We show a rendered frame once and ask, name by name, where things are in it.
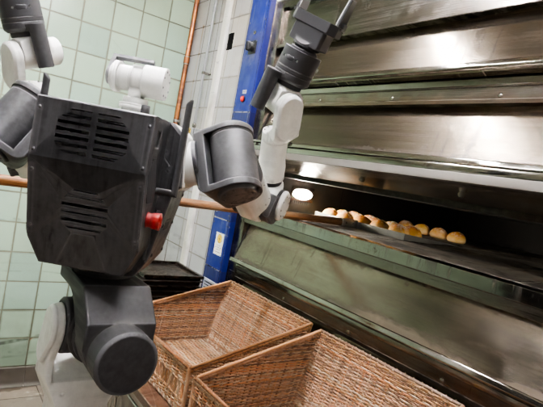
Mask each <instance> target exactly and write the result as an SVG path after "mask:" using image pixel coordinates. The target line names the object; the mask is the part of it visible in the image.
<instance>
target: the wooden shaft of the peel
mask: <svg viewBox="0 0 543 407"><path fill-rule="evenodd" d="M0 185H2V186H9V187H22V188H27V178H20V177H19V176H14V177H11V176H10V175H5V174H0ZM179 206H180V207H187V208H200V209H208V210H214V211H222V212H235V211H234V210H233V209H232V208H225V207H223V206H222V205H220V204H219V203H218V202H212V201H205V200H199V199H187V198H182V199H181V201H180V204H179ZM235 213H238V212H235ZM283 219H290V220H303V221H310V222H317V223H324V224H337V225H341V224H342V223H343V220H342V219H341V218H337V217H330V216H318V215H312V214H305V213H299V212H286V214H285V216H284V218H283Z"/></svg>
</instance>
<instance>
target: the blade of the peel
mask: <svg viewBox="0 0 543 407"><path fill-rule="evenodd" d="M314 215H318V216H330V217H337V218H339V217H338V216H332V215H329V214H326V213H322V212H316V211H315V213H314ZM356 228H357V229H363V230H365V231H369V232H372V233H377V234H380V235H384V236H387V237H392V238H396V239H398V240H402V241H414V242H422V243H430V244H438V245H452V244H448V243H445V242H442V241H436V240H432V239H429V238H425V237H416V236H411V235H408V234H405V233H400V232H396V231H393V230H389V229H383V228H380V227H377V226H373V225H370V224H364V223H360V222H358V223H357V227H356ZM453 246H457V245H453Z"/></svg>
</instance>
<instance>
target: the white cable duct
mask: <svg viewBox="0 0 543 407"><path fill-rule="evenodd" d="M233 4H234V0H226V4H225V13H224V18H223V23H222V27H221V35H220V40H219V45H218V50H217V58H216V63H215V68H214V72H213V80H212V85H211V90H210V95H209V100H208V108H207V113H206V117H205V122H204V128H207V127H210V126H211V125H212V121H213V112H214V107H215V102H216V98H217V90H218V85H219V81H220V76H221V67H222V62H223V58H224V53H225V45H226V40H227V35H228V30H229V22H230V18H231V13H232V8H233ZM199 193H200V191H199V190H198V187H197V186H193V190H192V199H198V197H199ZM195 215H196V208H189V213H188V217H187V225H186V230H185V235H184V239H183V248H182V253H181V258H180V263H182V264H183V265H185V266H186V265H187V256H188V251H189V247H190V242H191V237H192V229H193V225H194V219H195Z"/></svg>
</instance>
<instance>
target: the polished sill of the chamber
mask: <svg viewBox="0 0 543 407"><path fill-rule="evenodd" d="M274 224H275V225H278V226H280V227H283V228H286V229H291V230H293V231H296V232H299V233H303V234H305V235H308V236H311V237H316V238H318V239H321V240H323V241H328V242H330V243H333V244H336V245H341V246H343V247H346V248H348V249H351V250H356V251H359V252H361V253H364V254H368V255H371V256H373V257H376V258H381V259H384V260H386V261H389V262H393V263H396V264H399V265H402V266H406V267H409V268H411V269H414V270H417V271H422V272H424V273H427V274H429V275H434V276H436V277H439V278H442V279H446V280H449V281H452V282H454V283H459V284H461V285H465V286H467V287H471V288H474V289H477V290H479V291H482V292H487V293H490V294H492V295H495V296H499V297H502V298H504V299H508V300H512V301H515V302H517V303H520V304H524V305H527V306H530V307H533V308H537V309H540V310H542V311H543V290H541V289H538V288H534V287H530V286H527V285H523V284H521V283H516V282H512V281H510V280H506V279H502V278H499V277H496V276H493V275H488V274H485V273H482V272H479V271H474V270H470V269H468V268H464V267H462V266H457V265H453V264H451V263H447V262H442V261H440V260H437V259H434V258H429V257H426V256H422V255H420V254H415V253H411V252H409V251H405V250H400V249H398V248H394V247H392V246H388V245H383V244H381V243H378V242H375V241H370V240H367V239H363V238H361V237H356V236H352V235H350V234H346V233H341V232H339V231H335V230H333V229H328V228H324V227H322V226H319V225H315V224H311V223H308V222H304V221H302V220H290V219H282V220H277V221H276V222H275V223H274Z"/></svg>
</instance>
